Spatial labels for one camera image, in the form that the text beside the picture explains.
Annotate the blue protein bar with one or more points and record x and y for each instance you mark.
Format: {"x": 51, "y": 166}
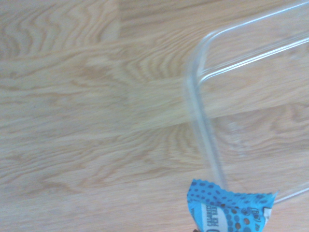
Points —
{"x": 231, "y": 212}

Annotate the clear plastic container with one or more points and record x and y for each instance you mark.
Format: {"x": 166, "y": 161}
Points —
{"x": 202, "y": 120}

